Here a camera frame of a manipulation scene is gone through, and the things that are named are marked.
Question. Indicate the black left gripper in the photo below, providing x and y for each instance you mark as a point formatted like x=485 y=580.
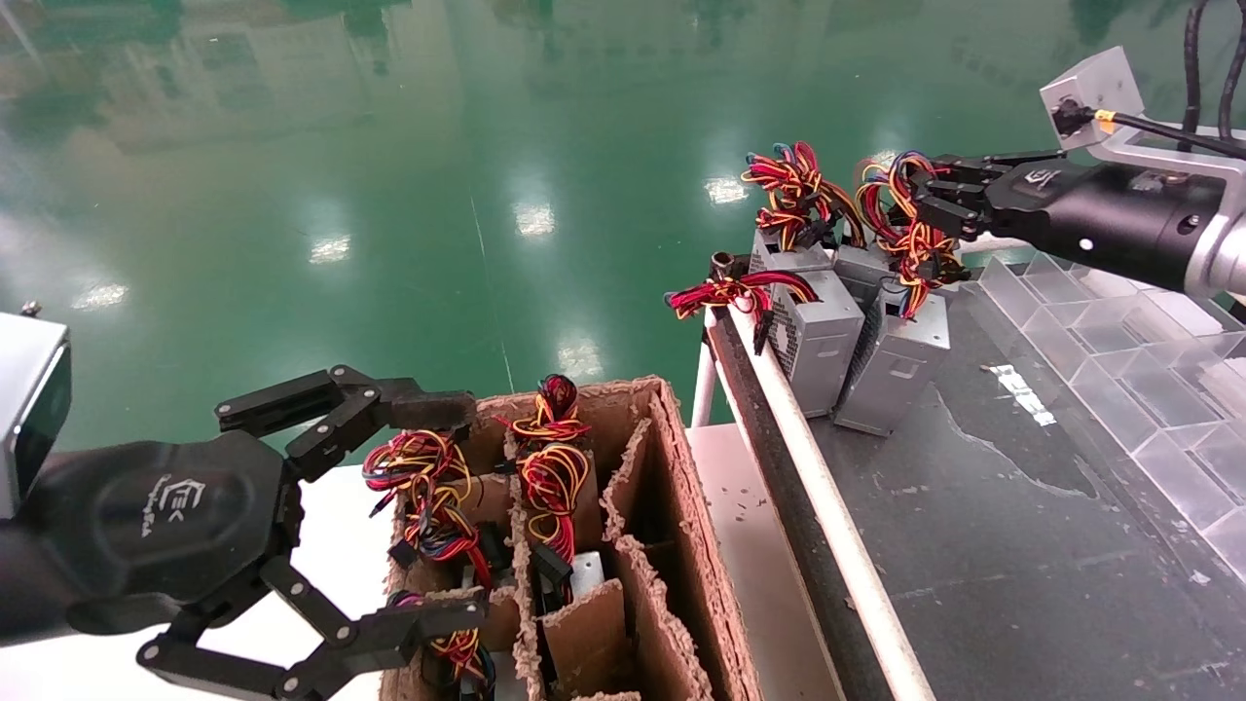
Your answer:
x=146 y=526

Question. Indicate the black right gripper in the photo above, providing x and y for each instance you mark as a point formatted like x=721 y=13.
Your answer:
x=1110 y=219

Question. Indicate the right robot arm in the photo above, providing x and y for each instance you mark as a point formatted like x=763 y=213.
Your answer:
x=1234 y=258

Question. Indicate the white torn label sticker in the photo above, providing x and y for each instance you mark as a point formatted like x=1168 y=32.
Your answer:
x=1017 y=394

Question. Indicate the black pipe corner connector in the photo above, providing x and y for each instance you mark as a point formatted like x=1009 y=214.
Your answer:
x=725 y=263

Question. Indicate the clear acrylic divider tray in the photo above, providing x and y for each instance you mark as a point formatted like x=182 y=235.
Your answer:
x=1149 y=389

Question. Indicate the brown cardboard box with dividers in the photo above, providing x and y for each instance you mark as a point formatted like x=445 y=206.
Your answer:
x=691 y=545

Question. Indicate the white table leg pipe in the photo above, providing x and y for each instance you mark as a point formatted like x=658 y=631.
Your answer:
x=703 y=389

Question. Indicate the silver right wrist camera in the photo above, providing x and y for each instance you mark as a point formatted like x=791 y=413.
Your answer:
x=1100 y=88

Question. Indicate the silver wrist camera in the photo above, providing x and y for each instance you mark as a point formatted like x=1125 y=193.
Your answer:
x=29 y=409
x=1100 y=88

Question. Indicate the silver camera mount bracket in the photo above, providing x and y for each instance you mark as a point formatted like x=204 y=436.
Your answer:
x=1168 y=161

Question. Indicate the white table rail pipe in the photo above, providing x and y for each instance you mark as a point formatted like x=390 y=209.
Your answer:
x=837 y=516

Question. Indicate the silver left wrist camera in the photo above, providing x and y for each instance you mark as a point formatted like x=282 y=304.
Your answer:
x=29 y=409

